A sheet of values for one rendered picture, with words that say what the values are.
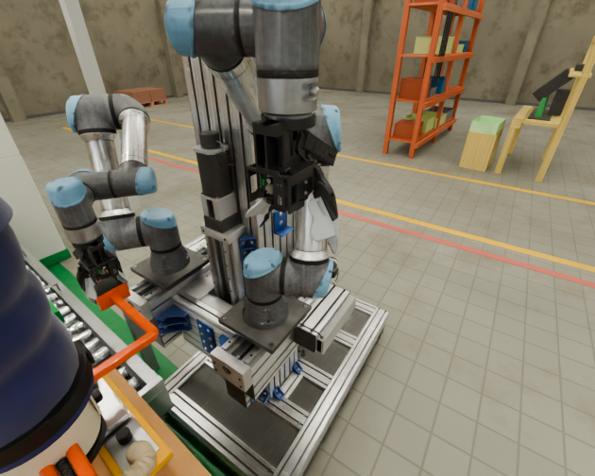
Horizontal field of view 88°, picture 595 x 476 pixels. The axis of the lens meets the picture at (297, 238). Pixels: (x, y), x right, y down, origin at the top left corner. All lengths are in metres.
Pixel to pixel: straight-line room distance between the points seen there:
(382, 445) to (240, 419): 0.76
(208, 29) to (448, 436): 2.07
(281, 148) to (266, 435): 1.53
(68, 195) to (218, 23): 0.55
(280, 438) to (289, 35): 1.63
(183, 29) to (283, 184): 0.25
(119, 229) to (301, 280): 0.69
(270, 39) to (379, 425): 1.93
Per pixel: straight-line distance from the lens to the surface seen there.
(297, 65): 0.39
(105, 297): 1.05
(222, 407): 1.86
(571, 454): 2.41
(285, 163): 0.41
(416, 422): 2.12
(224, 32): 0.51
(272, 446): 1.74
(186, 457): 0.96
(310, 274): 0.87
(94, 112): 1.28
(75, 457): 0.78
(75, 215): 0.90
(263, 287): 0.91
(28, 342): 0.60
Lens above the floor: 1.80
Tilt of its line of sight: 32 degrees down
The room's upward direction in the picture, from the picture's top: straight up
